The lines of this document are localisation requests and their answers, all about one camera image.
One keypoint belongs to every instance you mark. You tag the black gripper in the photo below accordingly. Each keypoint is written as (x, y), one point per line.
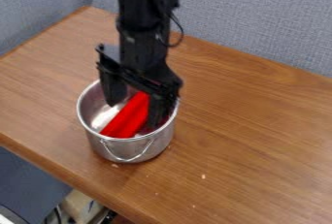
(137, 64)

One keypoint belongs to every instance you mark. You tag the red block object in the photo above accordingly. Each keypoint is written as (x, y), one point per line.
(128, 122)

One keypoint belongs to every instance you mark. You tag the metal pot with handle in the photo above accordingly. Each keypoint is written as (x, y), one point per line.
(130, 150)

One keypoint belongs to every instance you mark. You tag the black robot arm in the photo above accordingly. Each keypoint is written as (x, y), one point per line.
(144, 14)

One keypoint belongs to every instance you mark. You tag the beige box under table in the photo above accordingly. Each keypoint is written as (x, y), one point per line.
(81, 207)

